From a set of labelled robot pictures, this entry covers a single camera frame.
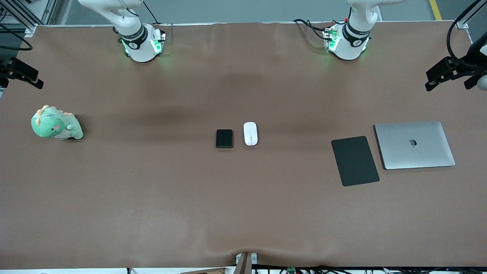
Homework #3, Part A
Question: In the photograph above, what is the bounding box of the white computer mouse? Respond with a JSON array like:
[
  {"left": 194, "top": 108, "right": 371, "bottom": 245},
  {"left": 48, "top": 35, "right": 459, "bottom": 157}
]
[{"left": 243, "top": 122, "right": 258, "bottom": 146}]

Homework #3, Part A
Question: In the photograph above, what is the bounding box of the black phone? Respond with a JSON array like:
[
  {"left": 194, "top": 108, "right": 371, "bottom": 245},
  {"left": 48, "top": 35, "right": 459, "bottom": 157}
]
[{"left": 216, "top": 129, "right": 234, "bottom": 148}]

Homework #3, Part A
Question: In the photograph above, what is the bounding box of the black mouse pad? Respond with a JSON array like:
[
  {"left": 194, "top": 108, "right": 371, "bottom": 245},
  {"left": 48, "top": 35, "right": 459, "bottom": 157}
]
[{"left": 331, "top": 136, "right": 380, "bottom": 187}]

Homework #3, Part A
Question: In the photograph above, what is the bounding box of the green dinosaur plush toy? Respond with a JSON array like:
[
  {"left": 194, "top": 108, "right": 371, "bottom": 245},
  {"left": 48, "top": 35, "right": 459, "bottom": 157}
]
[{"left": 31, "top": 105, "right": 84, "bottom": 140}]

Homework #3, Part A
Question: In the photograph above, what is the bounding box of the silver closed laptop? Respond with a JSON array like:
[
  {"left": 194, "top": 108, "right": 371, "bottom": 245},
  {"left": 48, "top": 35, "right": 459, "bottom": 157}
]
[{"left": 374, "top": 121, "right": 456, "bottom": 170}]

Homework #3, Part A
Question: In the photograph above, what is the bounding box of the brown table cover mat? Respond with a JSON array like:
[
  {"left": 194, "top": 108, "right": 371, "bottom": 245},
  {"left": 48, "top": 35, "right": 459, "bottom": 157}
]
[{"left": 0, "top": 21, "right": 487, "bottom": 269}]

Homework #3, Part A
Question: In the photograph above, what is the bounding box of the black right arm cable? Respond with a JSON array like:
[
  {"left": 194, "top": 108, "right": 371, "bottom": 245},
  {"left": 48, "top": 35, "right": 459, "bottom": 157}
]
[{"left": 0, "top": 24, "right": 33, "bottom": 52}]

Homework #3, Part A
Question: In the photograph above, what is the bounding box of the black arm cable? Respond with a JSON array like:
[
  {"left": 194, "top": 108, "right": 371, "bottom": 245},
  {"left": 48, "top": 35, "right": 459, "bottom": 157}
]
[
  {"left": 447, "top": 0, "right": 487, "bottom": 71},
  {"left": 0, "top": 24, "right": 33, "bottom": 52}
]

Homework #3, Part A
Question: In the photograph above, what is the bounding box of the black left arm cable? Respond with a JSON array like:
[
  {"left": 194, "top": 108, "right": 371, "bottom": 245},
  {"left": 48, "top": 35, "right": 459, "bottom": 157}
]
[{"left": 447, "top": 0, "right": 487, "bottom": 71}]

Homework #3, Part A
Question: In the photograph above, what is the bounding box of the aluminium frame structure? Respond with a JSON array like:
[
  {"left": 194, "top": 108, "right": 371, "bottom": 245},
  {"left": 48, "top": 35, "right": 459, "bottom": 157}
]
[{"left": 0, "top": 0, "right": 57, "bottom": 35}]

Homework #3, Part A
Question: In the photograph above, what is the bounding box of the black base cable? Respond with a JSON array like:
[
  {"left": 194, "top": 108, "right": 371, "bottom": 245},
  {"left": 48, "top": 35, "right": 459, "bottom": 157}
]
[
  {"left": 293, "top": 19, "right": 335, "bottom": 40},
  {"left": 143, "top": 0, "right": 161, "bottom": 25}
]

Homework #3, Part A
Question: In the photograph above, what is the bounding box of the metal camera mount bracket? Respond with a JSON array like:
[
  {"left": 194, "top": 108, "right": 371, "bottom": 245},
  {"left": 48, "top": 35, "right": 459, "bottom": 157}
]
[{"left": 235, "top": 252, "right": 258, "bottom": 274}]

